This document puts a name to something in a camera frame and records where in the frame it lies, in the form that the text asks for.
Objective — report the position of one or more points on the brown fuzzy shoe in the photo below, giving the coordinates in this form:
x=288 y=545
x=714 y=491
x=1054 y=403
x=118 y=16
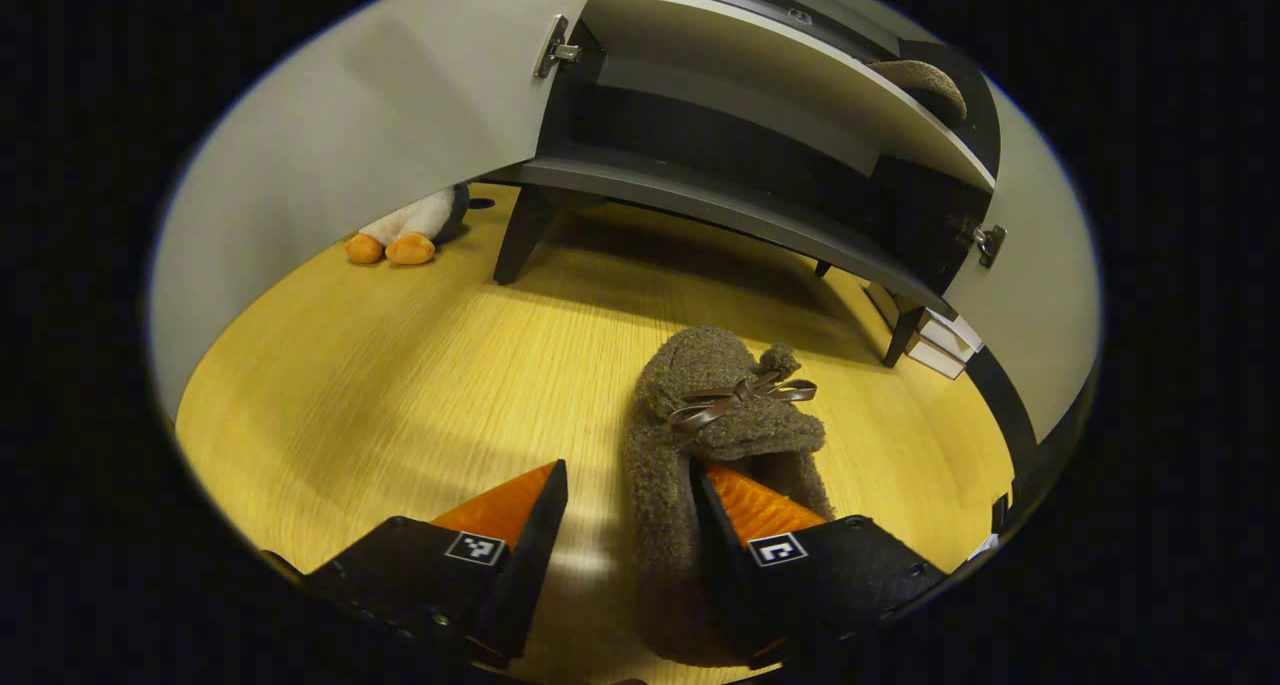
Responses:
x=700 y=375
x=925 y=83

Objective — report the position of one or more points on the plain white box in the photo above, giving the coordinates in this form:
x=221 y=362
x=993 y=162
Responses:
x=935 y=362
x=950 y=345

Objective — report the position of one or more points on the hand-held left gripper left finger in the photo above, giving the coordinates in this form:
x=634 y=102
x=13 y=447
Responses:
x=535 y=565

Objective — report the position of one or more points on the penguin plush toy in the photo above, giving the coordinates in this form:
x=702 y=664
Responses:
x=420 y=225

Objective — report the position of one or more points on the white cabinet door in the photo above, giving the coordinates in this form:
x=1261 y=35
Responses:
x=1040 y=295
x=380 y=115

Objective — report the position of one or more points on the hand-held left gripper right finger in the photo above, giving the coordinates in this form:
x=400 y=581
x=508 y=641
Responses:
x=845 y=570

